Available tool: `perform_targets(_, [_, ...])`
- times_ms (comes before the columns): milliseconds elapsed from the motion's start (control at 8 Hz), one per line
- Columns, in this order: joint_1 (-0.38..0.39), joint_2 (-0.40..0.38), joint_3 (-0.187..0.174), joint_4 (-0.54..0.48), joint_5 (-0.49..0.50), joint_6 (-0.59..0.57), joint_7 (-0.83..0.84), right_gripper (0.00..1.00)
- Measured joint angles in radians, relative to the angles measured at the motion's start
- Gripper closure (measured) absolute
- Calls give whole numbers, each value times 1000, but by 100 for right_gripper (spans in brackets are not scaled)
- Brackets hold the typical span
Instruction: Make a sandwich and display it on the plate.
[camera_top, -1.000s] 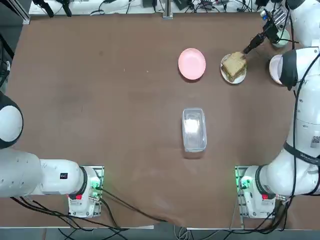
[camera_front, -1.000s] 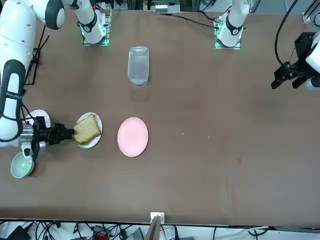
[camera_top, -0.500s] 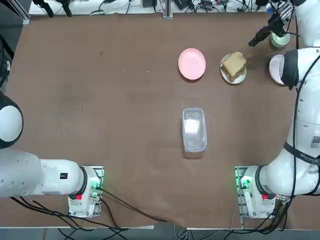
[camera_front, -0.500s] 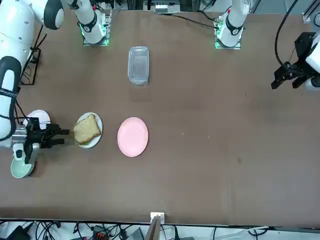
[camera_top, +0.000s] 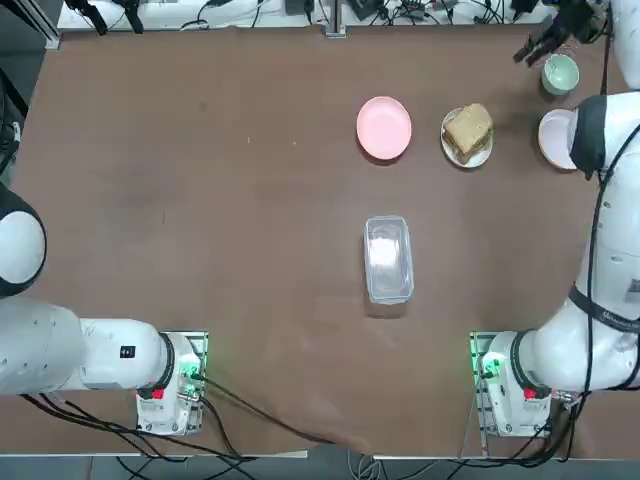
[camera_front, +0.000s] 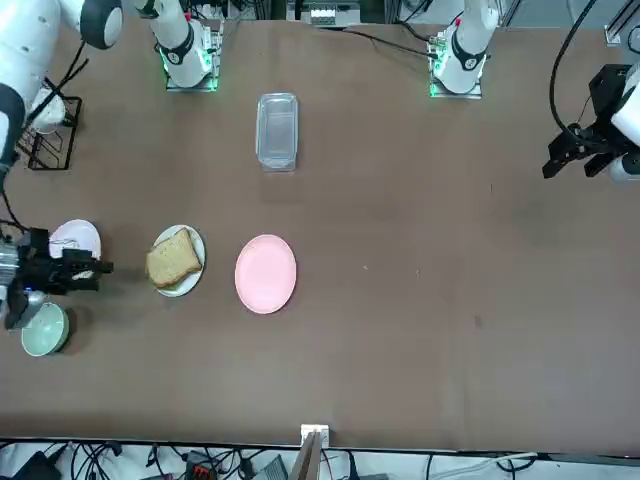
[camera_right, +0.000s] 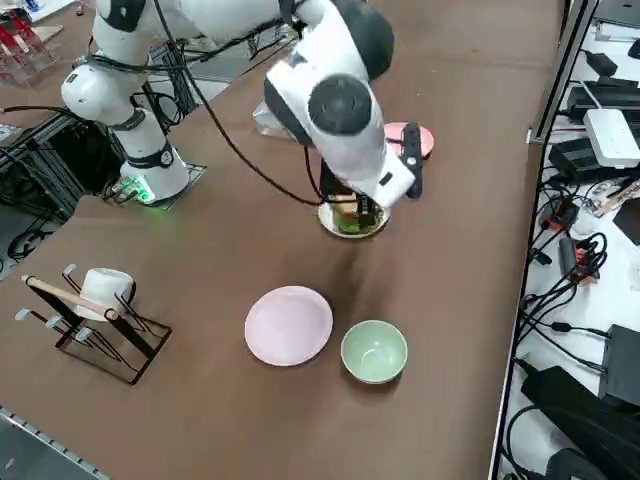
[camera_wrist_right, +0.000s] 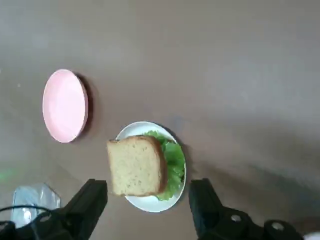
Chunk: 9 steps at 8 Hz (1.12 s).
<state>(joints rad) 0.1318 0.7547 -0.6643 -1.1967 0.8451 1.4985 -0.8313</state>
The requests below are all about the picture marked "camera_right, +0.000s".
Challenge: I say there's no black adapter box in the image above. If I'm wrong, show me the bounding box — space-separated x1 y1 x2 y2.
548 137 619 184

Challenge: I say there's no white power adapter box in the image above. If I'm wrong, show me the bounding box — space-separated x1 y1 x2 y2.
583 108 640 169

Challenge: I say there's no aluminium frame rail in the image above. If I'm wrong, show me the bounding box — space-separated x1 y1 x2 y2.
527 0 599 146

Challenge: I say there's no white round plate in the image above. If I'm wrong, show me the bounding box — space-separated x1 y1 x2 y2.
317 199 392 240

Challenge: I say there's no clear acrylic rack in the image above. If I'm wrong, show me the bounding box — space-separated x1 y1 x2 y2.
0 9 64 89

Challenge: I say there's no brown bread slice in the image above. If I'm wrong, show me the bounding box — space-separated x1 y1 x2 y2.
329 192 359 217

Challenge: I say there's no black wire cup rack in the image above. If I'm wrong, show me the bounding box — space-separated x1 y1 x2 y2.
20 263 173 386

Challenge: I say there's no green lettuce leaf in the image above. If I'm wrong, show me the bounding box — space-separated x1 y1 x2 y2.
333 212 384 236

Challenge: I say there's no orange black plug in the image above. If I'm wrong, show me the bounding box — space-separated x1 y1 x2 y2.
558 237 601 282

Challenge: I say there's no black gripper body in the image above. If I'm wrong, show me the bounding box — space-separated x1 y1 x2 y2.
319 158 362 204

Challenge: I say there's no black power strip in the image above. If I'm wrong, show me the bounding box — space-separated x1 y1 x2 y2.
567 79 640 124

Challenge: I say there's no black flat box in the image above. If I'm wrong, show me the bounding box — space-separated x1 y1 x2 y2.
599 323 640 401

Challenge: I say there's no pale pink round plate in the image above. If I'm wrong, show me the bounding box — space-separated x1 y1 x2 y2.
243 285 334 367

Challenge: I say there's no colourful printed packet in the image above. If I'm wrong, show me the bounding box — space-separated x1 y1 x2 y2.
587 178 640 217

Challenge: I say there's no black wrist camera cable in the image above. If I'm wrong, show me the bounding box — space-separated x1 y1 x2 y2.
152 0 334 207

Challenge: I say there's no black bag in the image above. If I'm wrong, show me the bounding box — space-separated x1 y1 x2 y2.
519 364 640 480

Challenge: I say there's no white cup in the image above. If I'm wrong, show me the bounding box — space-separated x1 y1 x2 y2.
74 267 137 321

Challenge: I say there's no green ceramic bowl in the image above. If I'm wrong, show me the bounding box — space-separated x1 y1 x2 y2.
340 319 409 386

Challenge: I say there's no clear plastic container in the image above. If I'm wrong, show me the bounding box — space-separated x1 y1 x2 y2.
252 102 291 139

